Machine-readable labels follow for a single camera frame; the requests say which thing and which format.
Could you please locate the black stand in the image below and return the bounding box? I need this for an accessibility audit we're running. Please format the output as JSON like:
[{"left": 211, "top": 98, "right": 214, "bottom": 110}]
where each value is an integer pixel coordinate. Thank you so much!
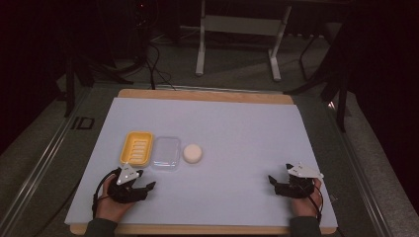
[{"left": 53, "top": 0, "right": 135, "bottom": 119}]

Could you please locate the black chair frame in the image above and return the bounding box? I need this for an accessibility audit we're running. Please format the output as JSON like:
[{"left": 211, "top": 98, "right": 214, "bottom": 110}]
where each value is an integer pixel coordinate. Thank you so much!
[{"left": 283, "top": 19, "right": 355, "bottom": 133}]

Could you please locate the white metal table frame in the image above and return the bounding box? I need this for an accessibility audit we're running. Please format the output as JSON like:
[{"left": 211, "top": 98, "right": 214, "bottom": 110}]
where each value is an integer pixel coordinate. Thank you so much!
[{"left": 195, "top": 0, "right": 293, "bottom": 83}]

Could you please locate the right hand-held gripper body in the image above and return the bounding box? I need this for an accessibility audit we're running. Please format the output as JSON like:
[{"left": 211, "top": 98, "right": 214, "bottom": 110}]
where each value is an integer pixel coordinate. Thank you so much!
[{"left": 275, "top": 162, "right": 325, "bottom": 199}]

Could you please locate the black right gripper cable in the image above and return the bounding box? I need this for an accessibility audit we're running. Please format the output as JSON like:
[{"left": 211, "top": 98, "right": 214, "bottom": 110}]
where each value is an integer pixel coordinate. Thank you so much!
[{"left": 297, "top": 183, "right": 324, "bottom": 225}]

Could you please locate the person's right hand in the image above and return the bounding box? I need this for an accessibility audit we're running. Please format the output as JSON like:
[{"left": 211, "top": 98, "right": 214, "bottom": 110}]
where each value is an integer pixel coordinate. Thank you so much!
[{"left": 290, "top": 177, "right": 324, "bottom": 218}]

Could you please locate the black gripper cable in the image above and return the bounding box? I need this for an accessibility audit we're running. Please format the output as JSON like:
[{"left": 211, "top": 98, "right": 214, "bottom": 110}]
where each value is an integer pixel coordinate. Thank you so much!
[
  {"left": 297, "top": 183, "right": 324, "bottom": 225},
  {"left": 91, "top": 168, "right": 122, "bottom": 219}
]

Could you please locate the white table mat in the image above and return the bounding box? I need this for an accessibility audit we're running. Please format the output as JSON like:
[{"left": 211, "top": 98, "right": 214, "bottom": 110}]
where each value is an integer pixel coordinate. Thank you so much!
[{"left": 64, "top": 96, "right": 339, "bottom": 229}]

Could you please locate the yellow soap dish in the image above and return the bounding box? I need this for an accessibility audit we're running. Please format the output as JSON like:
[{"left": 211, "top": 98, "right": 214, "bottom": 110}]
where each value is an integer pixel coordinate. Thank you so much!
[{"left": 119, "top": 130, "right": 154, "bottom": 168}]

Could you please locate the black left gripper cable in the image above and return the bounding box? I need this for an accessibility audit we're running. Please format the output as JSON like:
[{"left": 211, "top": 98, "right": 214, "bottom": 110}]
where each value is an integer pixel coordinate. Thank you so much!
[{"left": 91, "top": 168, "right": 122, "bottom": 219}]

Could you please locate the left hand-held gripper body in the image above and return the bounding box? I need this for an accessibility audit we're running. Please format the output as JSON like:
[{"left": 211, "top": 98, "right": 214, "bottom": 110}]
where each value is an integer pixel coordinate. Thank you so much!
[{"left": 106, "top": 163, "right": 149, "bottom": 204}]

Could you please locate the black floor cable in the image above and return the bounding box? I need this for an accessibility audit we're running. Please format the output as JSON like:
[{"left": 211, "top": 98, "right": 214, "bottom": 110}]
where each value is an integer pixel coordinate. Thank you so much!
[{"left": 144, "top": 40, "right": 177, "bottom": 91}]

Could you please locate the person's left hand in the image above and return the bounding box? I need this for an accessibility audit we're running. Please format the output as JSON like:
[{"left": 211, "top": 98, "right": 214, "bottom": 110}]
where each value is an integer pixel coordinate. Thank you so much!
[{"left": 94, "top": 177, "right": 136, "bottom": 225}]

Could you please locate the clear plastic container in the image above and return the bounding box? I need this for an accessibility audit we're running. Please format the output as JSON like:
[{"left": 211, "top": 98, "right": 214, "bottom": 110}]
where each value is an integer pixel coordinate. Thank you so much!
[{"left": 150, "top": 135, "right": 183, "bottom": 172}]

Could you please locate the metal floor rail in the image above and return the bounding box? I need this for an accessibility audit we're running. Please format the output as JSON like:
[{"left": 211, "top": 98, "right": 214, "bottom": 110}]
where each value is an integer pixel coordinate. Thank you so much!
[
  {"left": 324, "top": 98, "right": 394, "bottom": 237},
  {"left": 0, "top": 86, "right": 93, "bottom": 237}
]

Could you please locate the round white soap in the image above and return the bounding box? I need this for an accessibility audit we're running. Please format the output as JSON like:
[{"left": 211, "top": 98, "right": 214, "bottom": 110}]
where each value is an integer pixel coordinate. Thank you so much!
[{"left": 182, "top": 143, "right": 204, "bottom": 165}]

